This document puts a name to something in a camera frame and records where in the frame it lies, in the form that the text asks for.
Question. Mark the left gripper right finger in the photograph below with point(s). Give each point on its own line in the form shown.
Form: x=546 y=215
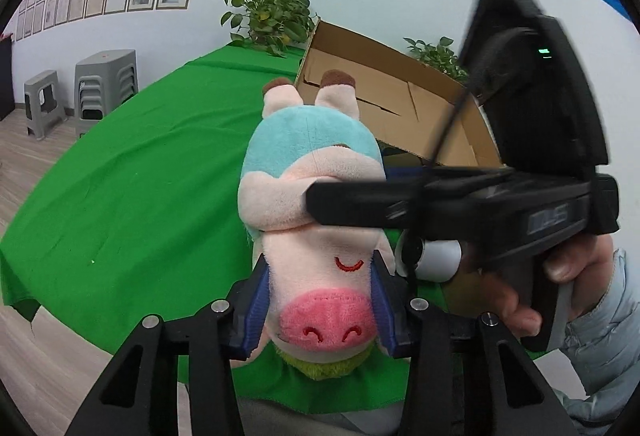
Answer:
x=504 y=393

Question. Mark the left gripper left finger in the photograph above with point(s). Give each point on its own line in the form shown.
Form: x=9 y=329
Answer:
x=136 y=394

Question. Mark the pink pig plush toy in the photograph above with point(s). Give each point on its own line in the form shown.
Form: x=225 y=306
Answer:
x=320 y=316

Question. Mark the person's right hand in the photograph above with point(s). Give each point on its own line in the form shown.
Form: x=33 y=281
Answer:
x=586 y=261

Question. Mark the light blue jacket sleeve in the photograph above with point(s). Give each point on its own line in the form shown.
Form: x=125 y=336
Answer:
x=603 y=348

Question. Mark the large shallow cardboard box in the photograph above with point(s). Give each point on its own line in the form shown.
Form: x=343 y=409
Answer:
x=402 y=102

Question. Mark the green tablecloth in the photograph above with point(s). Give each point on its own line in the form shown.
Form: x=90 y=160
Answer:
x=141 y=216

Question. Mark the right potted plant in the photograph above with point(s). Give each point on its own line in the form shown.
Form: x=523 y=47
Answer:
x=439 y=56

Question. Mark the potted plant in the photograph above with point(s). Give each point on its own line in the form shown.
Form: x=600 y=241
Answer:
x=439 y=56
x=271 y=26

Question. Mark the small grey plastic stool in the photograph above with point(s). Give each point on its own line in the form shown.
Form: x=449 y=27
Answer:
x=43 y=109

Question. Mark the grey stacked plastic stools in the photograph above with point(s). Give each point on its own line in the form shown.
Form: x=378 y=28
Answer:
x=103 y=82

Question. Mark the left potted plant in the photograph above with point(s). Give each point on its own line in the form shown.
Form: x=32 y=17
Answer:
x=271 y=26

